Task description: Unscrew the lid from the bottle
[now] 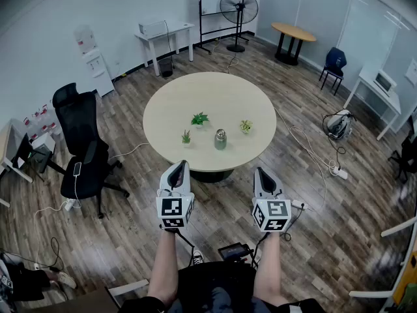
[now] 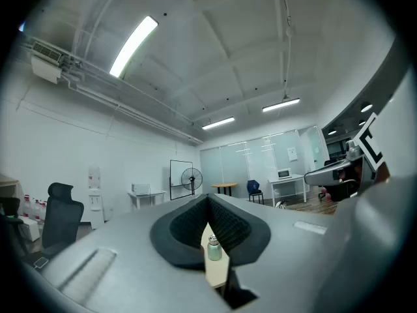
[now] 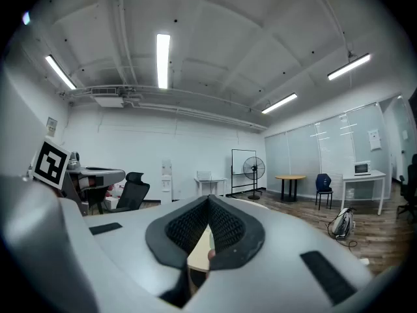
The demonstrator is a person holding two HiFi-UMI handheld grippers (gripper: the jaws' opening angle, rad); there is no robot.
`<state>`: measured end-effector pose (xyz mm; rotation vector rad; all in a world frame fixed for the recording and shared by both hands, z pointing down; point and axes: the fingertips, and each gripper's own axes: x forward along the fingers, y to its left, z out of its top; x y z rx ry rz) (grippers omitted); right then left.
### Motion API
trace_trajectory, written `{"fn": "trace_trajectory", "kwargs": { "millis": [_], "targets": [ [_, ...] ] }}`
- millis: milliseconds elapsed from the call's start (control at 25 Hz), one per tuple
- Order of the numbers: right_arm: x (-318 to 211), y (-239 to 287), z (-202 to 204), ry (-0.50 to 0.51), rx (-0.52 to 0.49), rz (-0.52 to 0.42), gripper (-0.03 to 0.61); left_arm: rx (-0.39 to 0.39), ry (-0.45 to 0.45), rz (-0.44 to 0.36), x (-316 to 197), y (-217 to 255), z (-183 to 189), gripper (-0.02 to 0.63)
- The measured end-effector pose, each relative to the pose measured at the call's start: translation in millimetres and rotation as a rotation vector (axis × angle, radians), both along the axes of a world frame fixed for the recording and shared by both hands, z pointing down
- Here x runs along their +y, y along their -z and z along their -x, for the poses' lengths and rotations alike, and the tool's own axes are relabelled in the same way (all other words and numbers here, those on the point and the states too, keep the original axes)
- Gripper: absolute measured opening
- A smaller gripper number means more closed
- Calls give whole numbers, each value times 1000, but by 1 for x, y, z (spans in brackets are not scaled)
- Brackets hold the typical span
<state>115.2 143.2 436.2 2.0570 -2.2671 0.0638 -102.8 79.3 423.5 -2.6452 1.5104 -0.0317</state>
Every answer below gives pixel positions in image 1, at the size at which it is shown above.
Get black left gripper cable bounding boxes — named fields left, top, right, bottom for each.
left=175, top=228, right=196, bottom=257

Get white storage box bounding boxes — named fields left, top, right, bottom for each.
left=31, top=132, right=56, bottom=158

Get white power strip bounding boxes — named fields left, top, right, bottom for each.
left=328, top=166, right=349, bottom=180

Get orange desk white frame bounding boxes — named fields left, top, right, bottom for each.
left=348, top=216, right=417, bottom=313

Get blue chair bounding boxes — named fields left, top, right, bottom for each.
left=319, top=46, right=347, bottom=97

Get pack of water bottles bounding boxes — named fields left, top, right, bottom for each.
left=22, top=99, right=63, bottom=142

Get leafy green potted plant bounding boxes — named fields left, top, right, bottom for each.
left=190, top=112, right=210, bottom=129

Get thin white cable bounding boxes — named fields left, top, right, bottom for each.
left=109, top=142, right=150, bottom=161

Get black office chair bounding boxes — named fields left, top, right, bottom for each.
left=51, top=82, right=130, bottom=220

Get white box appliance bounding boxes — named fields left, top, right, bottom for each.
left=138, top=20, right=167, bottom=36

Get white microwave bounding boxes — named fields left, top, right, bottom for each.
left=373, top=69, right=397, bottom=97

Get round orange table black legs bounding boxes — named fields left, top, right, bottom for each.
left=271, top=22, right=317, bottom=67

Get person's black shirt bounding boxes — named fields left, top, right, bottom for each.
left=119, top=261, right=326, bottom=313

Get black swivel chair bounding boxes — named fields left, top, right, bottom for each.
left=387, top=135, right=417, bottom=184

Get long white desk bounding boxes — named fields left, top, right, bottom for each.
left=343, top=65, right=402, bottom=142

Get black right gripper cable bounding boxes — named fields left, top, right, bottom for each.
left=253, top=231, right=271, bottom=269

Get white phone cable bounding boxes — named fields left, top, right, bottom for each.
left=32, top=174, right=82, bottom=267

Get black standing fan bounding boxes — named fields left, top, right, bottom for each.
left=219, top=0, right=259, bottom=53

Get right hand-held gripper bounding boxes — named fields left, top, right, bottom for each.
left=250, top=166, right=293, bottom=234

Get black round table base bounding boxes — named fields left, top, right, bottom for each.
left=190, top=169, right=235, bottom=184

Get person's right forearm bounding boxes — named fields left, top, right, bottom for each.
left=252, top=231, right=291, bottom=306

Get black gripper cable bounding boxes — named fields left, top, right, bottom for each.
left=253, top=231, right=271, bottom=269
left=175, top=228, right=196, bottom=257

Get black floor cable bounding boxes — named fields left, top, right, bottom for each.
left=32, top=236, right=66, bottom=273

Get small white desk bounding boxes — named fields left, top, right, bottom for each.
left=134, top=20, right=195, bottom=77

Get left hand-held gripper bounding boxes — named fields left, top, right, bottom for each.
left=155, top=160, right=196, bottom=231

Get white water dispenser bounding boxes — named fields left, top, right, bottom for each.
left=74, top=24, right=115, bottom=98

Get small black screen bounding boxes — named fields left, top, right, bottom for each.
left=217, top=243, right=255, bottom=263

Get yellowish fan cable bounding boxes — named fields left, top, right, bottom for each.
left=208, top=37, right=240, bottom=74

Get black mesh waste bin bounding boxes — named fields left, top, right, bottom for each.
left=158, top=57, right=174, bottom=78

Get person's left forearm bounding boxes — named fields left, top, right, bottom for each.
left=147, top=228, right=183, bottom=308

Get long white floor cable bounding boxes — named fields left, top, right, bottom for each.
left=274, top=108, right=341, bottom=213

